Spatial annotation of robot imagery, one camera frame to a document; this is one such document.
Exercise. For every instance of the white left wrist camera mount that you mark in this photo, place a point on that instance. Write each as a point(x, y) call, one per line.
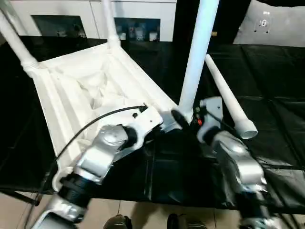
point(147, 121)

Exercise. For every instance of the black metal support frame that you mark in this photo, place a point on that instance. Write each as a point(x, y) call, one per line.
point(21, 196)

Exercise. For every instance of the white glass-door cabinet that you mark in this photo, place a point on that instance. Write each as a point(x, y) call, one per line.
point(95, 14)

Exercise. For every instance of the white plastic bottle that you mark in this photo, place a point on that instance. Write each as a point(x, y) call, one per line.
point(153, 36)
point(123, 36)

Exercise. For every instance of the dark right robot foot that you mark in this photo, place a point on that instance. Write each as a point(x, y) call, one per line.
point(186, 221)

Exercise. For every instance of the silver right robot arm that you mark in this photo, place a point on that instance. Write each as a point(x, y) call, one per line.
point(238, 162)

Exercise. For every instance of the white curved plastic panel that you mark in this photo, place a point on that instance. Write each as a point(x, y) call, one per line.
point(269, 23)

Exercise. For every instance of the dark robot foot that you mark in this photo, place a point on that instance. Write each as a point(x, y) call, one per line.
point(118, 221)
point(186, 221)

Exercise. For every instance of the white plastic table top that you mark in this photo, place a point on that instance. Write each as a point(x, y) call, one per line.
point(71, 95)

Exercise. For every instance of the small gold label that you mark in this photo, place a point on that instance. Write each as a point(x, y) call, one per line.
point(214, 34)

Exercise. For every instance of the dark left robot foot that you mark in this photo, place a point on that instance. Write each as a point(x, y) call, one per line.
point(118, 221)

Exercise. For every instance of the white plastic table leg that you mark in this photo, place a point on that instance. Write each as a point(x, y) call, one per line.
point(14, 35)
point(228, 95)
point(197, 59)
point(110, 23)

